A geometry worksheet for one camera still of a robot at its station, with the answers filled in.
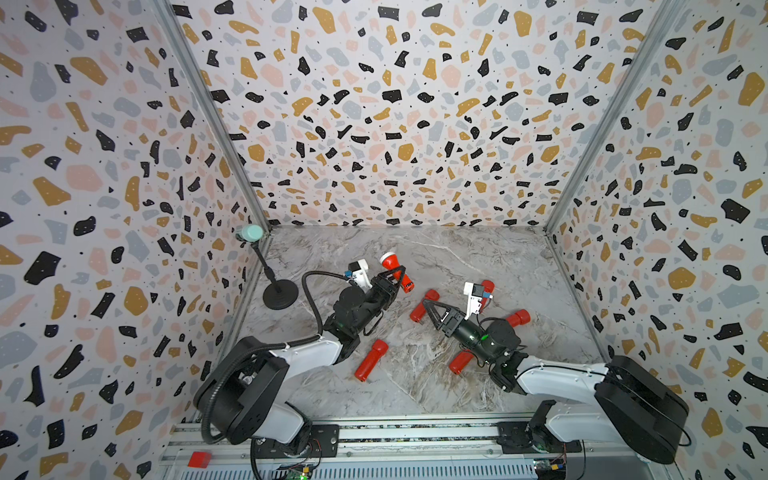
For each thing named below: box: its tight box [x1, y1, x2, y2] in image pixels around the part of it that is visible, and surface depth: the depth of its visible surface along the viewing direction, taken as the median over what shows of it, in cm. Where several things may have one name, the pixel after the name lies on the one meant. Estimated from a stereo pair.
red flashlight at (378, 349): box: [354, 339, 389, 382], surface depth 87 cm
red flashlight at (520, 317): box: [506, 309, 531, 327], surface depth 96 cm
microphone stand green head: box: [236, 224, 299, 310], surface depth 101 cm
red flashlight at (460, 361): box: [448, 349, 475, 375], surface depth 87 cm
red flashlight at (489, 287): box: [480, 280, 495, 314], surface depth 104 cm
